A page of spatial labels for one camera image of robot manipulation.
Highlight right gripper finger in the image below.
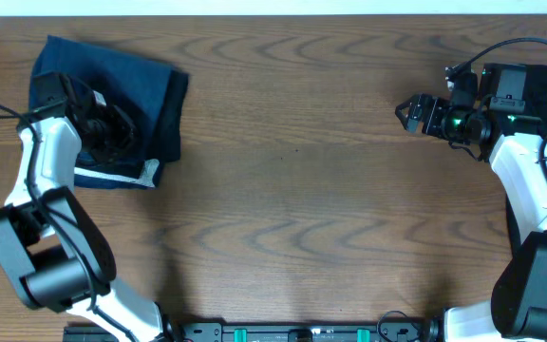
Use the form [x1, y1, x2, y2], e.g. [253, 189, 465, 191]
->
[395, 109, 419, 133]
[395, 94, 421, 113]

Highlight blue denim shorts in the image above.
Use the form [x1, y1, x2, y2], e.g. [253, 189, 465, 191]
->
[31, 36, 189, 187]

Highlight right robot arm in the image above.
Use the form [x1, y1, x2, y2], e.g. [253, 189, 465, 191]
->
[395, 94, 547, 341]

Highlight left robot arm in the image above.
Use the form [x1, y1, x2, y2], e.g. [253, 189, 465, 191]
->
[0, 72, 175, 341]

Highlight folded black garment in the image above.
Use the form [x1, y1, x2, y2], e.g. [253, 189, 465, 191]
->
[74, 68, 189, 189]

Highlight left black cable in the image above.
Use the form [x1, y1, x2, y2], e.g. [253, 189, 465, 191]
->
[0, 100, 137, 342]

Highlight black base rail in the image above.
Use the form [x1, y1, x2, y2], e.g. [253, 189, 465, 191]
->
[62, 320, 445, 342]

